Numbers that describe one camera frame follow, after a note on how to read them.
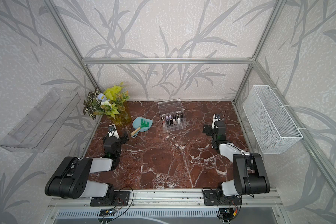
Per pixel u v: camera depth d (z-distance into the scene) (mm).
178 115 1018
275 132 587
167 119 992
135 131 978
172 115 1019
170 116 1010
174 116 1019
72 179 440
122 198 736
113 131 749
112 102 905
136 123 1062
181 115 1021
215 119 804
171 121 997
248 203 718
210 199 724
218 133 697
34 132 654
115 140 695
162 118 990
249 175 434
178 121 1016
